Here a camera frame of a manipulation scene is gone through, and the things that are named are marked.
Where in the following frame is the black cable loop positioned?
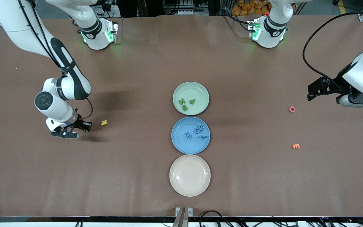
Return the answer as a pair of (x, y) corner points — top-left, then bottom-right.
(199, 210), (234, 227)

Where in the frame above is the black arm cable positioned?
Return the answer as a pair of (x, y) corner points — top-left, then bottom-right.
(302, 11), (363, 90)
(18, 0), (94, 121)

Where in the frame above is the light green plate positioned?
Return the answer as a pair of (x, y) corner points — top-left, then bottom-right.
(172, 82), (210, 116)

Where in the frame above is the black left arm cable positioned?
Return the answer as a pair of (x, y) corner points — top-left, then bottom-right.
(302, 11), (363, 90)

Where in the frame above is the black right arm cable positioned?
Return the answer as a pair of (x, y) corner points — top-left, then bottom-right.
(18, 0), (94, 121)

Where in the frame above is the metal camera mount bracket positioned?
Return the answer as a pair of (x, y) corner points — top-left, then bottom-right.
(175, 207), (193, 227)

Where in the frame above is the arm base connector panel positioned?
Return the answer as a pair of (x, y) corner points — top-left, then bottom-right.
(104, 20), (119, 43)
(247, 19), (262, 41)

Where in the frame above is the blue plate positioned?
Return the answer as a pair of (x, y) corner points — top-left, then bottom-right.
(171, 117), (211, 155)

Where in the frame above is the pile of orange fruits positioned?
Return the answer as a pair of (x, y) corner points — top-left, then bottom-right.
(231, 0), (272, 16)

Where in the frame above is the brown table mat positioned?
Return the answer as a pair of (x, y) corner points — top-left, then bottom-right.
(0, 15), (363, 218)

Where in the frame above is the beige plate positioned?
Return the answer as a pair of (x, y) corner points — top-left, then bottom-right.
(169, 154), (211, 197)

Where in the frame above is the white power strip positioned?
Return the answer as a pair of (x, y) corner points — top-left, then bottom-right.
(177, 9), (208, 15)
(101, 0), (120, 13)

